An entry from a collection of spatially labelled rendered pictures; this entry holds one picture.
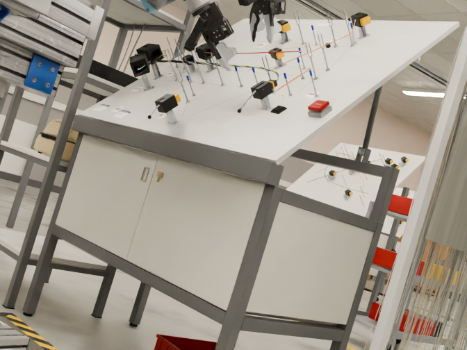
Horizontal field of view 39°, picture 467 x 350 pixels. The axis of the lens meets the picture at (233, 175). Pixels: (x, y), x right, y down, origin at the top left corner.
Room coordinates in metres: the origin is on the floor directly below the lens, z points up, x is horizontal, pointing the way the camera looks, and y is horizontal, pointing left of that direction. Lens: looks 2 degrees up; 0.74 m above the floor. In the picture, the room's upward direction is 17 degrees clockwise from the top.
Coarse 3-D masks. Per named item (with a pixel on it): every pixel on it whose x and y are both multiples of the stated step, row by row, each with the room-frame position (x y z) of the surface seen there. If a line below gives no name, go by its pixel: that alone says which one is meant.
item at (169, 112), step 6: (168, 96) 2.35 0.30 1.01; (174, 96) 2.34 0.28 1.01; (156, 102) 2.34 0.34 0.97; (162, 102) 2.31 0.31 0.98; (168, 102) 2.33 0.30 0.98; (174, 102) 2.35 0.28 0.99; (156, 108) 2.33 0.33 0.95; (162, 108) 2.33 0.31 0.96; (168, 108) 2.34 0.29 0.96; (168, 114) 2.37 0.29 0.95; (174, 120) 2.38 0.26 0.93
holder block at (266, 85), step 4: (256, 84) 2.22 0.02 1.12; (260, 84) 2.21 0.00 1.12; (264, 84) 2.20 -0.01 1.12; (268, 84) 2.20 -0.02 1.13; (252, 88) 2.20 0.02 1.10; (256, 88) 2.19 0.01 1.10; (260, 88) 2.18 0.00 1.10; (264, 88) 2.19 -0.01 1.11; (268, 88) 2.21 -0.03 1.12; (252, 92) 2.22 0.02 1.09; (256, 92) 2.20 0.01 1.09; (260, 92) 2.19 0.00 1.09; (264, 92) 2.20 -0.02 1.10; (268, 92) 2.21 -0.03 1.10; (256, 96) 2.21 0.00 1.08; (260, 96) 2.19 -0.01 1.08; (264, 96) 2.20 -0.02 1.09
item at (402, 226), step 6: (396, 192) 10.66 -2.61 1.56; (414, 198) 10.35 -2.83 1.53; (384, 222) 10.15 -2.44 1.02; (390, 222) 10.09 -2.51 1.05; (402, 222) 9.86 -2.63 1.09; (384, 228) 10.02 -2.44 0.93; (390, 228) 9.97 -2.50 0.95; (402, 228) 9.85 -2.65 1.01; (384, 234) 9.87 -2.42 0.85; (396, 234) 9.80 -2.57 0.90; (402, 234) 9.77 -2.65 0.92; (396, 240) 9.71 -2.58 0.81; (396, 246) 9.80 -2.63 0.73; (396, 252) 9.83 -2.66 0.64; (384, 282) 9.72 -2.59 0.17
